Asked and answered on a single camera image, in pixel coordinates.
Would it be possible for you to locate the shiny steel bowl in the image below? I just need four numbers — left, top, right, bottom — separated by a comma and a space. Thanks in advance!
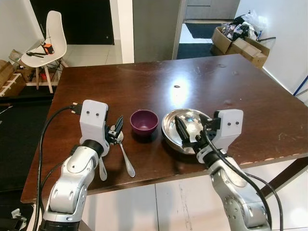
161, 109, 212, 154

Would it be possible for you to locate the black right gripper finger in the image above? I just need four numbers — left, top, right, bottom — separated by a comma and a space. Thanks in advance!
176, 115, 194, 147

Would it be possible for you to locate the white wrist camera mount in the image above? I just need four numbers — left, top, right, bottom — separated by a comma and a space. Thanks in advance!
79, 100, 110, 145
212, 109, 244, 151

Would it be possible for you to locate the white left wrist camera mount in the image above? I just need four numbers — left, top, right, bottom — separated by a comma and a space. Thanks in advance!
79, 100, 110, 145

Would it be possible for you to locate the small purple bowl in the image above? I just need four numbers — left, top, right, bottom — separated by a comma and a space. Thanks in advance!
130, 110, 159, 137

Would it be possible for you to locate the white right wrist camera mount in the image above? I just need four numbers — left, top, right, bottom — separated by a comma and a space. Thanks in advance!
212, 109, 244, 151

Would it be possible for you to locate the dark door mat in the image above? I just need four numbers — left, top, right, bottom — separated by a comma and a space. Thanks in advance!
185, 23, 222, 39

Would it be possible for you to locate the brown cardboard box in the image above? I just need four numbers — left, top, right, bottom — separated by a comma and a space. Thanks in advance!
212, 26, 269, 68

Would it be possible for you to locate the blue mop handle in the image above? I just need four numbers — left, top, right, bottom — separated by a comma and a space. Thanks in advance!
294, 76, 308, 96

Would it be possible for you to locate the white plastic bag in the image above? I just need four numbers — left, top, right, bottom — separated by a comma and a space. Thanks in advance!
243, 11, 268, 32

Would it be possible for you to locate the silver metal spoon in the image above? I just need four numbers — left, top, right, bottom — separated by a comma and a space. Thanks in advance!
115, 131, 136, 178
98, 155, 108, 182

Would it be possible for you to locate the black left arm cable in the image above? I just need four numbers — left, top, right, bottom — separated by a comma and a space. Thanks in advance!
33, 103, 81, 231

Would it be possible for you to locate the brown wooden dining table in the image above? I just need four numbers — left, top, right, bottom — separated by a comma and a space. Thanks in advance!
20, 54, 308, 205

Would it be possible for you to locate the orange and black tool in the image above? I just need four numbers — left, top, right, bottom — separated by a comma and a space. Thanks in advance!
26, 42, 54, 57

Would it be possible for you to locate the white plastic chair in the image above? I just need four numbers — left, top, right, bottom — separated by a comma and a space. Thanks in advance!
20, 11, 69, 94

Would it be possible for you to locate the black floor rug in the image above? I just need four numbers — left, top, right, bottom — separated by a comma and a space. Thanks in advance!
0, 87, 61, 193

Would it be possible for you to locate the light wooden slat rack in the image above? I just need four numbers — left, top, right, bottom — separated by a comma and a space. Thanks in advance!
0, 48, 29, 97

